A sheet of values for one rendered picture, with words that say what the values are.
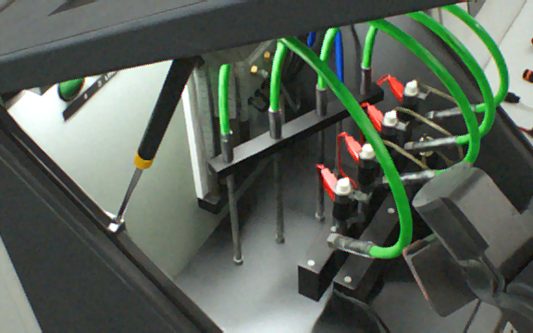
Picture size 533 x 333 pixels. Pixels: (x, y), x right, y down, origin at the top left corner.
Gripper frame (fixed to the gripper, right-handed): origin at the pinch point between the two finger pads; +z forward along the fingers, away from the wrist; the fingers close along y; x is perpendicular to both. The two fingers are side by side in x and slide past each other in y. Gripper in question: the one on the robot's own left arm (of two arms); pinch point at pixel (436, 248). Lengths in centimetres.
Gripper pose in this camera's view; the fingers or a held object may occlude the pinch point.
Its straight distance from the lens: 86.3
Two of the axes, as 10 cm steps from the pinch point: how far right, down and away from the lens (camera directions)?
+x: 4.7, 8.8, 1.0
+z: -1.5, -0.3, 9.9
